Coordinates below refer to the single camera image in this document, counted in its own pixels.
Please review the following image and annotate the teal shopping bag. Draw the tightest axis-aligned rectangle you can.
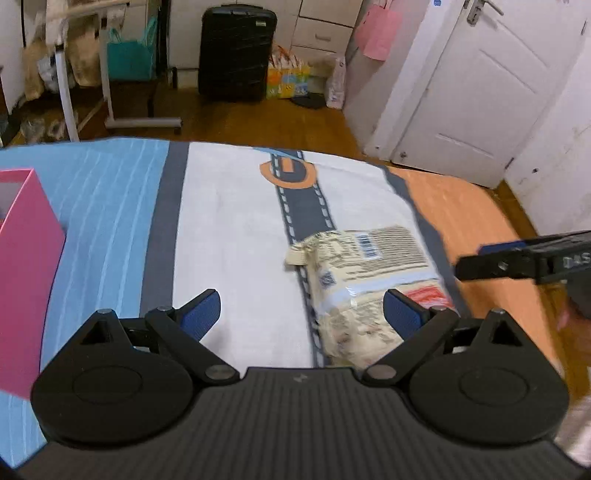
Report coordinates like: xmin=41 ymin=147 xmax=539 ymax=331
xmin=106 ymin=16 xmax=158 ymax=84

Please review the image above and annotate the brown paper bag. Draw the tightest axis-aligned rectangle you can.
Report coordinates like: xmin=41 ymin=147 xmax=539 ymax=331
xmin=68 ymin=22 xmax=103 ymax=89

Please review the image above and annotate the black round floor object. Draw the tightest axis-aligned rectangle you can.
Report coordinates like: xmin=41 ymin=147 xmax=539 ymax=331
xmin=291 ymin=93 xmax=327 ymax=110

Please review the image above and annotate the white fluffy garment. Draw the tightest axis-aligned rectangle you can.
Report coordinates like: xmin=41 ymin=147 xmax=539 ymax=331
xmin=556 ymin=401 xmax=591 ymax=468

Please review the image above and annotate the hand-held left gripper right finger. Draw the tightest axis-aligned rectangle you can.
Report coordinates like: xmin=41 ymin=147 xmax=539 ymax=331
xmin=362 ymin=288 xmax=525 ymax=384

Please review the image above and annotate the white drawer cabinet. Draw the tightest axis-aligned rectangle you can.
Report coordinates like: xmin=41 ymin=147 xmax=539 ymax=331
xmin=291 ymin=0 xmax=366 ymax=66

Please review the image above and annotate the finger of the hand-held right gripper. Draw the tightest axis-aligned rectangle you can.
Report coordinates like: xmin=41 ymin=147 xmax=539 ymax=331
xmin=478 ymin=240 xmax=532 ymax=256
xmin=454 ymin=251 xmax=542 ymax=282

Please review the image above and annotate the yellow colourful bag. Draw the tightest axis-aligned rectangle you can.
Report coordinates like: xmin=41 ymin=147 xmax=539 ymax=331
xmin=266 ymin=43 xmax=311 ymax=100

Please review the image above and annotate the white plastic bag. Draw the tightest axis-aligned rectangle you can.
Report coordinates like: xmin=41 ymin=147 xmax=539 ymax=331
xmin=325 ymin=54 xmax=347 ymax=110

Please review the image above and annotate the pink cardboard box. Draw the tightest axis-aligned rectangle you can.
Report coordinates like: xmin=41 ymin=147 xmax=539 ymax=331
xmin=0 ymin=168 xmax=67 ymax=399

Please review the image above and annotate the beige snack bag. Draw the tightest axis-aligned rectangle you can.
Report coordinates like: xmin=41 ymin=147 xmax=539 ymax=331
xmin=283 ymin=224 xmax=463 ymax=371

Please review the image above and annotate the pair of shoes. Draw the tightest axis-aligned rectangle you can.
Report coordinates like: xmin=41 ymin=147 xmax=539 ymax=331
xmin=20 ymin=117 xmax=71 ymax=142

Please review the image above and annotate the pink paper bag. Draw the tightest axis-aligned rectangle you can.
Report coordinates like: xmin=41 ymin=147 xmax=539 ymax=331
xmin=355 ymin=0 xmax=404 ymax=61

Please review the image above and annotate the white rolling desk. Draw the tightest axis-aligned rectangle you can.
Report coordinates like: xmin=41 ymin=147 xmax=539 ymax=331
xmin=45 ymin=0 xmax=184 ymax=142

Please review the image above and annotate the striped road-print bed sheet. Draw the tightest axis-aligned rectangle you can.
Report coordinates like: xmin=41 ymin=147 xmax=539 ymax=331
xmin=0 ymin=138 xmax=568 ymax=468

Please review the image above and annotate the black suitcase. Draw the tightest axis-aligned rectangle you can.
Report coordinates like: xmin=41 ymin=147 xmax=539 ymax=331
xmin=197 ymin=5 xmax=278 ymax=103

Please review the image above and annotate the white door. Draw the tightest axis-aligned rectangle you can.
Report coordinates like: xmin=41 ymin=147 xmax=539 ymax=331
xmin=364 ymin=0 xmax=591 ymax=188

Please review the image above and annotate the metal door handle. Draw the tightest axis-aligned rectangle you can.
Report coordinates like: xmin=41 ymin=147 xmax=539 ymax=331
xmin=466 ymin=0 xmax=504 ymax=27

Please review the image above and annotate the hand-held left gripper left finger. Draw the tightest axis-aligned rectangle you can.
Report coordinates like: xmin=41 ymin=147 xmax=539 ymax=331
xmin=81 ymin=288 xmax=241 ymax=387

